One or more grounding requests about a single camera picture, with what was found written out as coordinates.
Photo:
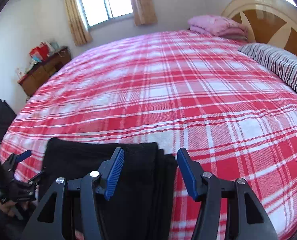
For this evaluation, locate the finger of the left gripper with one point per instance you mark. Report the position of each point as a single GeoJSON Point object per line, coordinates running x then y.
{"type": "Point", "coordinates": [13, 160]}
{"type": "Point", "coordinates": [35, 181]}

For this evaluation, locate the red gift bag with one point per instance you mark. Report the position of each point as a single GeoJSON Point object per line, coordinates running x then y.
{"type": "Point", "coordinates": [41, 52]}

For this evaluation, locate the left hand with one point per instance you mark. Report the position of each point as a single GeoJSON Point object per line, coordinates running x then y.
{"type": "Point", "coordinates": [8, 208]}

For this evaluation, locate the cream and wood headboard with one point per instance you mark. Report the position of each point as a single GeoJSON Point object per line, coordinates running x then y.
{"type": "Point", "coordinates": [272, 22]}

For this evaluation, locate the black pants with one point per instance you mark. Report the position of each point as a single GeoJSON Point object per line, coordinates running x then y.
{"type": "Point", "coordinates": [141, 206]}

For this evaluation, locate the brown wooden desk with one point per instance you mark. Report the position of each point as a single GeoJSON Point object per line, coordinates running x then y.
{"type": "Point", "coordinates": [41, 72]}

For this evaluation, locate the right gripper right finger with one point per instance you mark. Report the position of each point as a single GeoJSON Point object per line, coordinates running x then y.
{"type": "Point", "coordinates": [246, 216]}

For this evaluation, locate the striped pillow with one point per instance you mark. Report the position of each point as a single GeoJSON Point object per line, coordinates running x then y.
{"type": "Point", "coordinates": [277, 60]}

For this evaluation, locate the folded pink blanket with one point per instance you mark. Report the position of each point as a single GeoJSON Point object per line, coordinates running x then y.
{"type": "Point", "coordinates": [218, 26]}

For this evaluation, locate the left beige curtain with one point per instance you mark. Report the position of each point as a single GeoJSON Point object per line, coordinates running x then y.
{"type": "Point", "coordinates": [77, 23]}

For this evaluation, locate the beige curtain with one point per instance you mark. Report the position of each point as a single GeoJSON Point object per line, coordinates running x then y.
{"type": "Point", "coordinates": [77, 23]}
{"type": "Point", "coordinates": [143, 12]}

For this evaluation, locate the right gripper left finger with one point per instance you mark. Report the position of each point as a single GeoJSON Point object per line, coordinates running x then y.
{"type": "Point", "coordinates": [53, 218]}

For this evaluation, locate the black bag on floor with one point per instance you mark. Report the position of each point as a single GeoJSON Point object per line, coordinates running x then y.
{"type": "Point", "coordinates": [7, 116]}

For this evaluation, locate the red plaid bed sheet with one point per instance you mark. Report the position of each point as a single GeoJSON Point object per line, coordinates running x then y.
{"type": "Point", "coordinates": [177, 89]}

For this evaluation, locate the right beige curtain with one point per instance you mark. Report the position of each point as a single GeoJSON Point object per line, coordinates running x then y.
{"type": "Point", "coordinates": [143, 12]}

